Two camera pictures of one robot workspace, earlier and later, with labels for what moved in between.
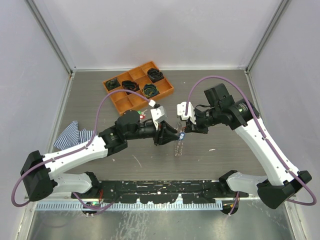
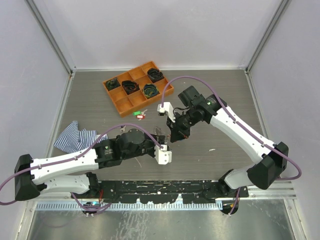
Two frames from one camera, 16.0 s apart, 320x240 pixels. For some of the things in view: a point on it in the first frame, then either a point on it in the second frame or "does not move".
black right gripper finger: [190, 127] to [177, 135]
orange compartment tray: [147, 79] does not move
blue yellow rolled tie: [150, 90] does not move
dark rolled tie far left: [112, 83] does not move
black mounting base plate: [160, 191] does not move
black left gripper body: [146, 130] to [149, 146]
